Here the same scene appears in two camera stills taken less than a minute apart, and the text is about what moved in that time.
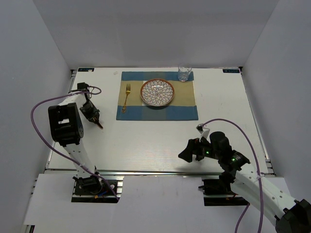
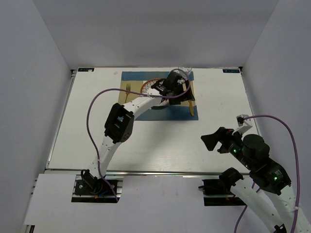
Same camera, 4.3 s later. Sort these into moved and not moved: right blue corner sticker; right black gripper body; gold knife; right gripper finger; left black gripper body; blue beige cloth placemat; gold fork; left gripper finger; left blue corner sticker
Moved: right black gripper body; gold knife; right gripper finger; left gripper finger; left black gripper body
Not moved: right blue corner sticker; left blue corner sticker; blue beige cloth placemat; gold fork
